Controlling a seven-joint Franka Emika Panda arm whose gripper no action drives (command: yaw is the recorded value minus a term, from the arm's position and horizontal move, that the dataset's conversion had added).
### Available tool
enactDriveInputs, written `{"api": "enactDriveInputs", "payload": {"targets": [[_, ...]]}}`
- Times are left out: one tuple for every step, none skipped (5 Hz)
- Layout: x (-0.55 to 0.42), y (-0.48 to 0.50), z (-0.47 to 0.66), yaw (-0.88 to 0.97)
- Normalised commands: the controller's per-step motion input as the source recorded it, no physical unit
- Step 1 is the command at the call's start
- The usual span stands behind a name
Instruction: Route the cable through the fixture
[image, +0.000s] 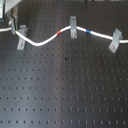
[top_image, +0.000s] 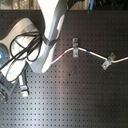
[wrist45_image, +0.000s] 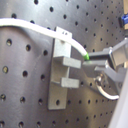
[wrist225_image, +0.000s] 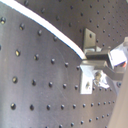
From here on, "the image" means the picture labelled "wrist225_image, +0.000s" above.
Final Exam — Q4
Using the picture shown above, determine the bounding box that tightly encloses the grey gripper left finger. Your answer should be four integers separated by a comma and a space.
82, 50, 113, 68

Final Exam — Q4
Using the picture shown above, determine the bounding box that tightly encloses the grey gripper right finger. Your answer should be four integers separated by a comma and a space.
103, 66, 126, 81

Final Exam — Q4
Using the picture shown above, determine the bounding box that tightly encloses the white cable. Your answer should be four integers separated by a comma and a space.
0, 0, 88, 61

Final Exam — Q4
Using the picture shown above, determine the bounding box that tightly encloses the upper metal cable clip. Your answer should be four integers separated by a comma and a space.
83, 28, 101, 53

